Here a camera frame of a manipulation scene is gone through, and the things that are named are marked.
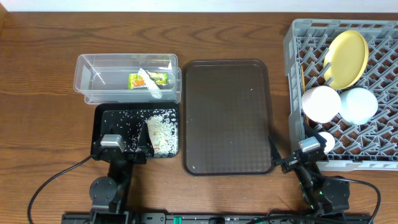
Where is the white cup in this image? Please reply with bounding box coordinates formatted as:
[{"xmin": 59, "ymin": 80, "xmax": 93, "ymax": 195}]
[{"xmin": 318, "ymin": 131, "xmax": 335, "ymax": 154}]

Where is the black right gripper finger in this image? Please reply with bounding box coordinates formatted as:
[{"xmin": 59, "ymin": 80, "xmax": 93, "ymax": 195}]
[
  {"xmin": 268, "ymin": 136, "xmax": 282, "ymax": 166},
  {"xmin": 303, "ymin": 122, "xmax": 326, "ymax": 146}
]

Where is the white napkin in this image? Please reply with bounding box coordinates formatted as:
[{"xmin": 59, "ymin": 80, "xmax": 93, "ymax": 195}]
[{"xmin": 138, "ymin": 68, "xmax": 162, "ymax": 99}]

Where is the green orange snack wrapper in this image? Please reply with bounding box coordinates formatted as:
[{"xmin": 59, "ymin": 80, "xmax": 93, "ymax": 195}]
[{"xmin": 127, "ymin": 72, "xmax": 169, "ymax": 90}]

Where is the yellow plate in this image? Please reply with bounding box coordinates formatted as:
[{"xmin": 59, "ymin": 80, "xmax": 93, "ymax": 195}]
[{"xmin": 324, "ymin": 30, "xmax": 369, "ymax": 90}]

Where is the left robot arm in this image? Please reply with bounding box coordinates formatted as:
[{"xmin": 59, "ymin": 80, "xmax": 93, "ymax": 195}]
[{"xmin": 90, "ymin": 123, "xmax": 154, "ymax": 223}]

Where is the grey dishwasher rack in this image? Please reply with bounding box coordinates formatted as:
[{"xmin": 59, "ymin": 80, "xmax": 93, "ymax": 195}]
[{"xmin": 283, "ymin": 19, "xmax": 397, "ymax": 171}]

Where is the white lilac bowl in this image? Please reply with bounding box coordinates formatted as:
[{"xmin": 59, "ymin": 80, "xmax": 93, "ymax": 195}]
[{"xmin": 302, "ymin": 86, "xmax": 341, "ymax": 123}]

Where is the dark brown serving tray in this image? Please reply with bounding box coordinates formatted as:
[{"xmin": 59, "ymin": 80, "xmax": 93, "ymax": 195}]
[{"xmin": 183, "ymin": 59, "xmax": 274, "ymax": 176}]

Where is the blue bowl with rice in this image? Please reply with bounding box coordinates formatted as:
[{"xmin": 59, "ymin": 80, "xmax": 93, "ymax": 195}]
[{"xmin": 340, "ymin": 88, "xmax": 378, "ymax": 125}]

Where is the black plastic bin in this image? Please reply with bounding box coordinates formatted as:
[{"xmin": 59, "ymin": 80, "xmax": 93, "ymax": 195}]
[{"xmin": 91, "ymin": 102, "xmax": 178, "ymax": 155}]

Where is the clear plastic bin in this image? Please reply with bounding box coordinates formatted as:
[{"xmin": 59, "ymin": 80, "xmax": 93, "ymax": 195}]
[{"xmin": 74, "ymin": 54, "xmax": 182, "ymax": 105}]

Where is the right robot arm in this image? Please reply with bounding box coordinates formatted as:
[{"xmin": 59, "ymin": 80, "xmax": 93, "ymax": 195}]
[{"xmin": 268, "ymin": 124, "xmax": 350, "ymax": 215}]

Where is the pile of rice scraps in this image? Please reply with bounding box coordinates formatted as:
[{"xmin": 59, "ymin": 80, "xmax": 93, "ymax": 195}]
[{"xmin": 104, "ymin": 108, "xmax": 180, "ymax": 158}]

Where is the black equipment rail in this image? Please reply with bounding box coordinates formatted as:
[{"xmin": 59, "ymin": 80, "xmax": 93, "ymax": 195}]
[{"xmin": 61, "ymin": 212, "xmax": 371, "ymax": 224}]

